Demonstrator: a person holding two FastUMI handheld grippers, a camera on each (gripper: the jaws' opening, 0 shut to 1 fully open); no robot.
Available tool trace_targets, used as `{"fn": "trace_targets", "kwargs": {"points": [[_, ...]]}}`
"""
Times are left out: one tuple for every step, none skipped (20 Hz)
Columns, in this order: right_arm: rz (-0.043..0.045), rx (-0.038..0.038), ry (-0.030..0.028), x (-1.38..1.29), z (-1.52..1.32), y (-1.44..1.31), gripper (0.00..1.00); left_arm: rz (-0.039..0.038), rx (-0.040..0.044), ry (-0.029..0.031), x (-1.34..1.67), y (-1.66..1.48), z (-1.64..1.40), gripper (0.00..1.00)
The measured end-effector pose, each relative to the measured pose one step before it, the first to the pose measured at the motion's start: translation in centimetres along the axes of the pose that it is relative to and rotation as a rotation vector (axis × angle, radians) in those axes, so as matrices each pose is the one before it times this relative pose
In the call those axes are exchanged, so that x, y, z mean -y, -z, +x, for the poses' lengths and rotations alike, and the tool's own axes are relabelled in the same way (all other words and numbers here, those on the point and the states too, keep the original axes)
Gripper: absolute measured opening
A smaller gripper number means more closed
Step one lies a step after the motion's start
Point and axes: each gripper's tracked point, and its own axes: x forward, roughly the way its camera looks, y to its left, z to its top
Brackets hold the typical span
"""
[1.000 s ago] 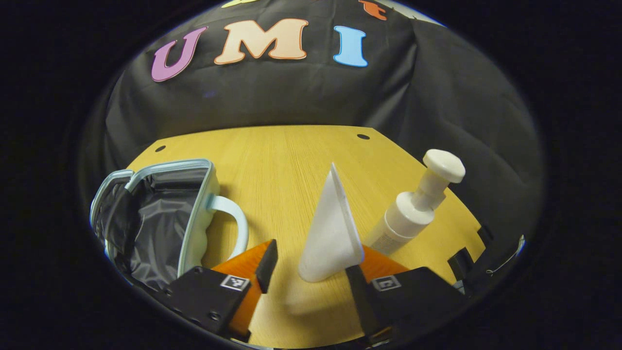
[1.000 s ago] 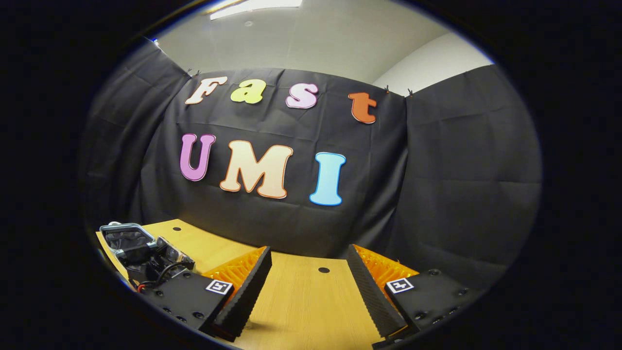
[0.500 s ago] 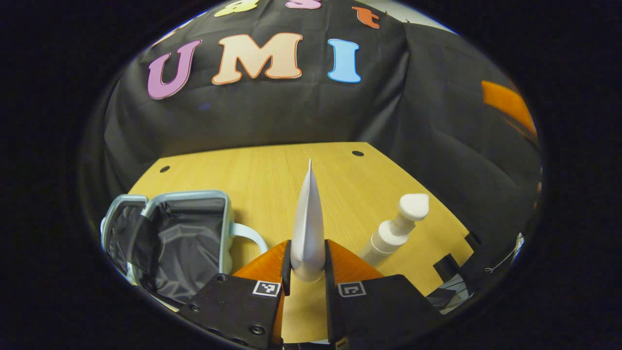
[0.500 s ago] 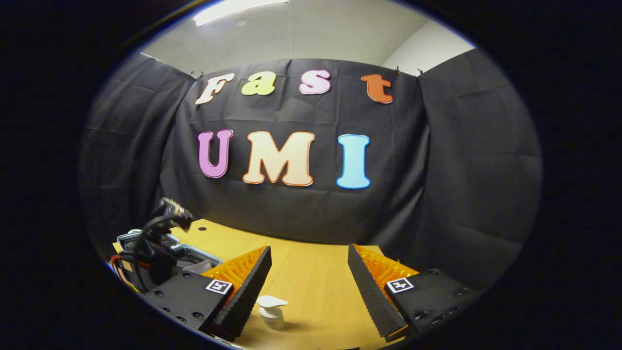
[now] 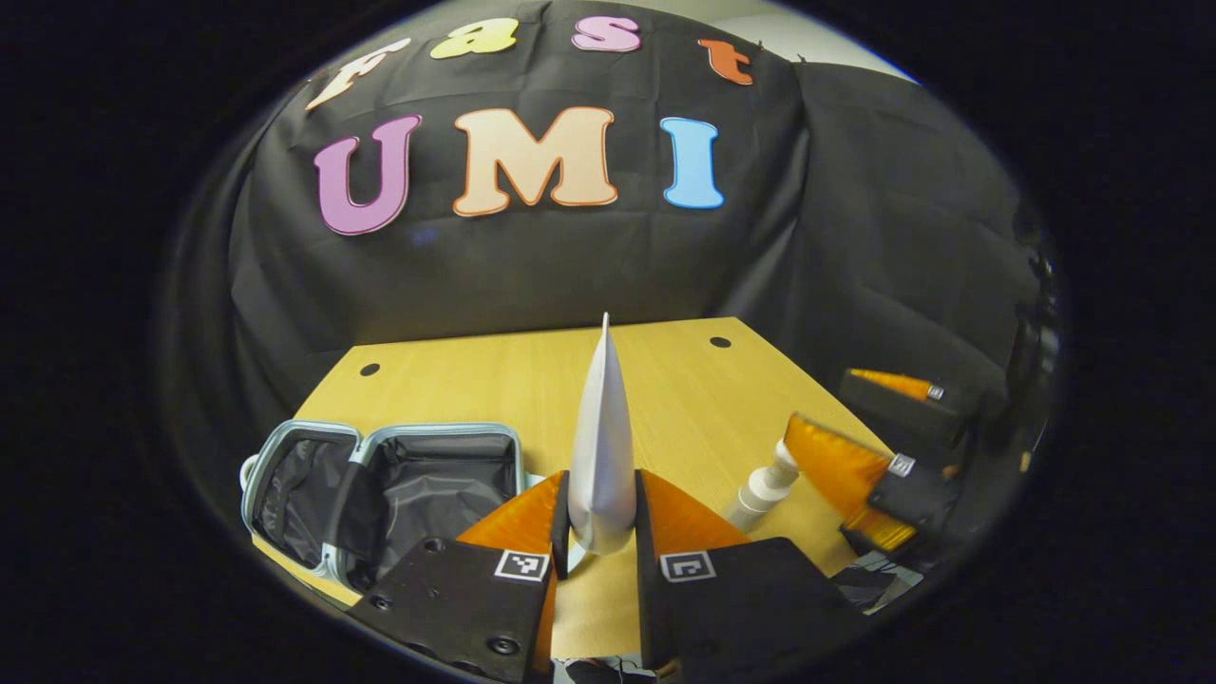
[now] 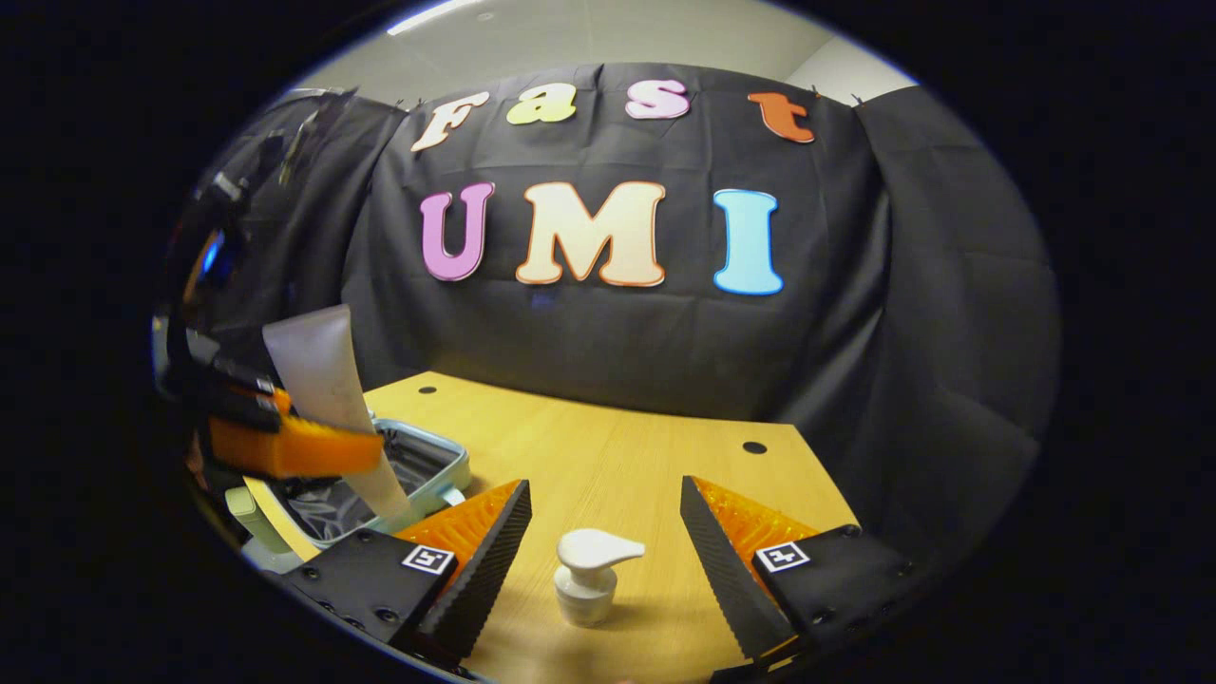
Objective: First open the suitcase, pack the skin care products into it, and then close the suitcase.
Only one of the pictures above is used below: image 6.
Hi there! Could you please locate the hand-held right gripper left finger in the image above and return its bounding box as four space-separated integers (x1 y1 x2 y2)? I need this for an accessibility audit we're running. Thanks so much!
275 480 534 669

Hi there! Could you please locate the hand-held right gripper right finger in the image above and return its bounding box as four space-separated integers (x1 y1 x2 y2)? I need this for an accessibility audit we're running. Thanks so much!
677 475 943 666

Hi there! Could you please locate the frosted white tube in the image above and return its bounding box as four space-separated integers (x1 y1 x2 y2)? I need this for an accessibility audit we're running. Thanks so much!
262 304 412 533

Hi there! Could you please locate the white pump bottle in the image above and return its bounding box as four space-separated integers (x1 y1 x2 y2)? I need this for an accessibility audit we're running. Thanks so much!
554 528 646 629

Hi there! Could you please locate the light blue suitcase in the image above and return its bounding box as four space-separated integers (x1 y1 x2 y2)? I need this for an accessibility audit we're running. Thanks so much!
228 418 472 573

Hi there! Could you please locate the pale green object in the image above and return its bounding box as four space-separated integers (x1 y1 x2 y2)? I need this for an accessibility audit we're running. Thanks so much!
225 486 286 557

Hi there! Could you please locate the black backdrop cloth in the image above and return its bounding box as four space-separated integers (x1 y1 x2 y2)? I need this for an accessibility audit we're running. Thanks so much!
157 62 1063 571

